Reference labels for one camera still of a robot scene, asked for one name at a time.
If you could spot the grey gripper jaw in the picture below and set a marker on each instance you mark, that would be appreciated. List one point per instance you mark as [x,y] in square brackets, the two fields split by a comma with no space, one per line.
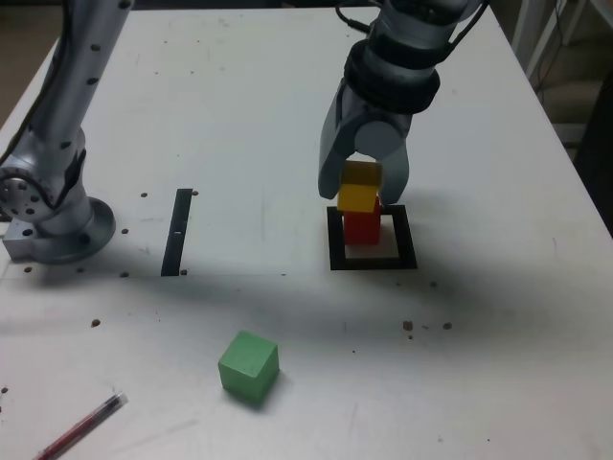
[330,153]
[395,177]

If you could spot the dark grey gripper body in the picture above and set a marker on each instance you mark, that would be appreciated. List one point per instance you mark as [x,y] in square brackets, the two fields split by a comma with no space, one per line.
[383,112]

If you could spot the yellow cube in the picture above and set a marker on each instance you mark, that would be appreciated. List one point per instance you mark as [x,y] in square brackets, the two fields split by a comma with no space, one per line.
[356,199]

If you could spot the red cube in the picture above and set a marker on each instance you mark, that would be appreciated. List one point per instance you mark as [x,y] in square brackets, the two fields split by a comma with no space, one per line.
[361,230]

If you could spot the green cube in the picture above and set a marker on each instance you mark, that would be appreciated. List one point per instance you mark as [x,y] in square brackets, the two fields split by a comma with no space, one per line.
[246,366]

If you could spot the black tape square outline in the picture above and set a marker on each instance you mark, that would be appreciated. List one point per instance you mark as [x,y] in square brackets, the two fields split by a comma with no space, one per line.
[407,239]

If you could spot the black tape strip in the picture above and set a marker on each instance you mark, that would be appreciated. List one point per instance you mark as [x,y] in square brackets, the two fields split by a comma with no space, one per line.
[176,235]

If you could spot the red pen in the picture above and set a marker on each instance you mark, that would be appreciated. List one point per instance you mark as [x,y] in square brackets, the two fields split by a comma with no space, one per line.
[79,426]

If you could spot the white metal frame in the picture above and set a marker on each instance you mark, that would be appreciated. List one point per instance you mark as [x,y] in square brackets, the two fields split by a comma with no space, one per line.
[523,19]

